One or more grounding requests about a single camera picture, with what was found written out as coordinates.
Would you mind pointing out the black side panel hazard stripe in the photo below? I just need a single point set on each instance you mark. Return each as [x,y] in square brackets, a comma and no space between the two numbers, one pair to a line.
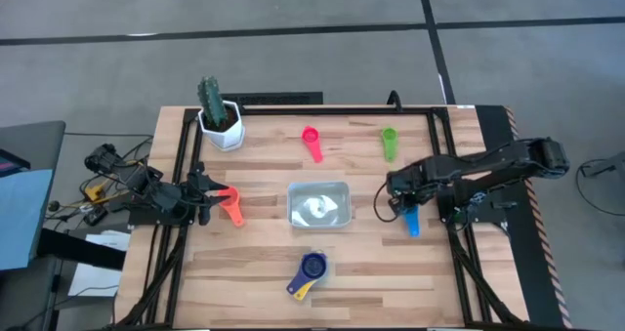
[493,121]

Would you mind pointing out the black table frame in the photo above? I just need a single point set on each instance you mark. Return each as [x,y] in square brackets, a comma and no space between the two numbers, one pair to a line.
[342,110]

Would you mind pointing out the large teal measuring cup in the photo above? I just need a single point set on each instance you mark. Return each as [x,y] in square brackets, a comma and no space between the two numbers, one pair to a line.
[326,268]

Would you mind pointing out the pink red measuring cup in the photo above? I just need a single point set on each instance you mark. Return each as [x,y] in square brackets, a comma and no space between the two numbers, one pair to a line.
[313,148]

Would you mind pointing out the grey side table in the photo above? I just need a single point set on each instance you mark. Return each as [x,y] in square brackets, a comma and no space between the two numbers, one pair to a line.
[39,145]

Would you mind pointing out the white paper sheets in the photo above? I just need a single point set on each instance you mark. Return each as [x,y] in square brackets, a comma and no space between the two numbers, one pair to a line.
[93,277]

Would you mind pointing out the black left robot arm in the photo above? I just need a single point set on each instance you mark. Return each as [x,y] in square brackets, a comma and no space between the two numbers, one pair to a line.
[132,175]

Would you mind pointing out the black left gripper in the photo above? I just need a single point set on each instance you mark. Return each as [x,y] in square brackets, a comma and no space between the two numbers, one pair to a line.
[188,196]

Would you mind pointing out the white faceted planter pot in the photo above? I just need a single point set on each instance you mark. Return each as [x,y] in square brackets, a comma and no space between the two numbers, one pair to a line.
[229,138]

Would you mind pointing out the clear plastic container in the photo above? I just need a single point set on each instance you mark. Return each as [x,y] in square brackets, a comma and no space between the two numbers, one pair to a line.
[317,206]

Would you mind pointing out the dark tablet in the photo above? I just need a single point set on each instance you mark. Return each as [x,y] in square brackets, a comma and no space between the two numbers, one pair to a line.
[10,162]

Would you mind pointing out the purple measuring cup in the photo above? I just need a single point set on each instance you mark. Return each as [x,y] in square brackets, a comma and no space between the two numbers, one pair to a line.
[312,267]

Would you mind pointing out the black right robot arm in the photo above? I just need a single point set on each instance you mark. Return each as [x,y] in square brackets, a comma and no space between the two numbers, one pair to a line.
[488,165]

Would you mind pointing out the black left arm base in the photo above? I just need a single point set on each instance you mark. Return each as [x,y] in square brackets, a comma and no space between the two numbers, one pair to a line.
[146,219]

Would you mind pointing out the green cactus plant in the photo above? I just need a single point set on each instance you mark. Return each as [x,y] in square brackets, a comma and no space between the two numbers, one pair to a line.
[211,101]

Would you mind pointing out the green measuring cup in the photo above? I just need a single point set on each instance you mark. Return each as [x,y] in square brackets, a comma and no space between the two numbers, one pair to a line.
[389,145]

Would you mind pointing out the orange measuring cup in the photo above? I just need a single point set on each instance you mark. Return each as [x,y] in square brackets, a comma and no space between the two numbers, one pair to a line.
[234,209]

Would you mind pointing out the yellow connector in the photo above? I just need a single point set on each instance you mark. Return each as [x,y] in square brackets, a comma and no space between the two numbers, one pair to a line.
[95,192]

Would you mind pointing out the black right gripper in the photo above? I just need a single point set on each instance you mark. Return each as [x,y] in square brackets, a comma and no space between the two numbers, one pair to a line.
[407,179]

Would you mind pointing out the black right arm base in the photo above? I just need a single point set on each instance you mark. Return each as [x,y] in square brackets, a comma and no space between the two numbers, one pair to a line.
[488,209]

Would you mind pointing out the small black box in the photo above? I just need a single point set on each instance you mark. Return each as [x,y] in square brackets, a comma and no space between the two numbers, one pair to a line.
[95,216]

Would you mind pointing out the blue measuring cup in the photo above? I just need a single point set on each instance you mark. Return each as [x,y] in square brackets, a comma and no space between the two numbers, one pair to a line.
[413,226]

